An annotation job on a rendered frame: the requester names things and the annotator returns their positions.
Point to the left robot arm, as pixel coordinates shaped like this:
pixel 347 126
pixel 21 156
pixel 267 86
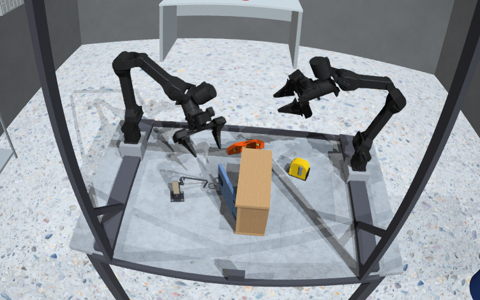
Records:
pixel 173 87

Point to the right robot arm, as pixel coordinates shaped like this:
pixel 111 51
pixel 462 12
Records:
pixel 350 81

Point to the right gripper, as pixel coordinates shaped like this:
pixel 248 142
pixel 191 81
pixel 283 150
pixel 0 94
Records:
pixel 303 105

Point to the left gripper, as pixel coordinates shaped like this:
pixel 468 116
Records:
pixel 181 137

